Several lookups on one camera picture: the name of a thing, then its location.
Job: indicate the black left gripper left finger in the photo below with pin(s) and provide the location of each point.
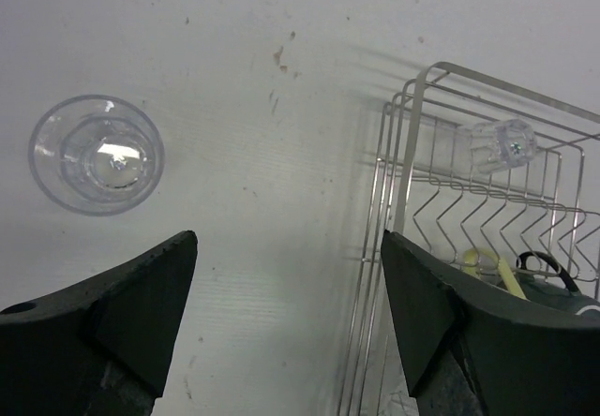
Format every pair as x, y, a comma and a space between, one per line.
102, 346

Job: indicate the clear faceted glass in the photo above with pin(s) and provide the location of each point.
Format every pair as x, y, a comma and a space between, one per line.
96, 155

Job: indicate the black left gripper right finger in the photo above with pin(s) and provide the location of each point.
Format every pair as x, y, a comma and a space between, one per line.
469, 348

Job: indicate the dark grey ceramic mug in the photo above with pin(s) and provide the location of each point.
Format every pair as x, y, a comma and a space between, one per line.
566, 297

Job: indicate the metal wire dish rack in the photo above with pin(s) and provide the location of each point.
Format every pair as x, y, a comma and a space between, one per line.
549, 205

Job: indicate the yellow-green ceramic mug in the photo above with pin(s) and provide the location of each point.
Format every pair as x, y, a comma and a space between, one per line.
481, 263

